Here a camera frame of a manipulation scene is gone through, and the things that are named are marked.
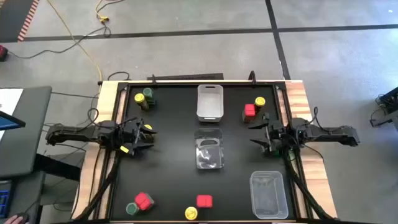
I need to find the white plastic bin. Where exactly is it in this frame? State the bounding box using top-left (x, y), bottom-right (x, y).
top-left (197, 84), bottom-right (224, 123)

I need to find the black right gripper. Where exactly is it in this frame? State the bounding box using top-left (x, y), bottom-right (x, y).
top-left (247, 112), bottom-right (290, 156)

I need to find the black computer mouse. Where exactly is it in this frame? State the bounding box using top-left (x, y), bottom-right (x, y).
top-left (15, 212), bottom-right (30, 224)

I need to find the black bar behind table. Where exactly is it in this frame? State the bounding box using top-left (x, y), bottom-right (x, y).
top-left (146, 73), bottom-right (224, 82)

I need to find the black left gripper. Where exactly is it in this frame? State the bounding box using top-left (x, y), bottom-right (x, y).
top-left (116, 119), bottom-right (158, 156)

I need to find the grey side desk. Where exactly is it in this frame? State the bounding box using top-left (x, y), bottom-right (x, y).
top-left (0, 86), bottom-right (53, 179)

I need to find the long yellow floor cable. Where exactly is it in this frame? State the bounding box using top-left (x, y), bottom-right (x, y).
top-left (45, 0), bottom-right (103, 82)

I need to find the smoky translucent plastic bin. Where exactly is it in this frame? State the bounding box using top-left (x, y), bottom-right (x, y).
top-left (193, 128), bottom-right (225, 170)

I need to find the red lid paprika tin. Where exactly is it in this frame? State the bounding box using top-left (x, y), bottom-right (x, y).
top-left (242, 103), bottom-right (257, 123)
top-left (196, 194), bottom-right (214, 208)
top-left (134, 192), bottom-right (155, 212)

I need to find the dark tablet screen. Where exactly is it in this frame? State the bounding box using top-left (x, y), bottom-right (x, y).
top-left (0, 110), bottom-right (26, 131)

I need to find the black equipment with cables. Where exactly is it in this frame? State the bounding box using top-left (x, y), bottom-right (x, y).
top-left (369, 86), bottom-right (398, 128)

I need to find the clear plastic container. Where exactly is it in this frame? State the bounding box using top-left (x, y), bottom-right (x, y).
top-left (249, 170), bottom-right (289, 220)

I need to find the black floor cable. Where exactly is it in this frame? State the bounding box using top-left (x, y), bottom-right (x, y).
top-left (7, 18), bottom-right (113, 60)

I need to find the person's hand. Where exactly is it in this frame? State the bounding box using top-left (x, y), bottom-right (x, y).
top-left (3, 214), bottom-right (24, 224)

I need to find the white paper sheet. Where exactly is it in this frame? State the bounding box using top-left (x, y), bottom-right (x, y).
top-left (0, 88), bottom-right (24, 141)

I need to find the dark mat with striped edge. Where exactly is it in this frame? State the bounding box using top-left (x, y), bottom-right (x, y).
top-left (0, 0), bottom-right (40, 43)

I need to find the black cable loop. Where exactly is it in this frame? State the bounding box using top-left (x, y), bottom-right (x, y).
top-left (107, 71), bottom-right (131, 82)

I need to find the small lit control panel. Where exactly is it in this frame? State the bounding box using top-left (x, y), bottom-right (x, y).
top-left (0, 180), bottom-right (13, 219)

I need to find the yellow cable with plug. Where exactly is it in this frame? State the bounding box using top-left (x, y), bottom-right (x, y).
top-left (95, 0), bottom-right (125, 23)

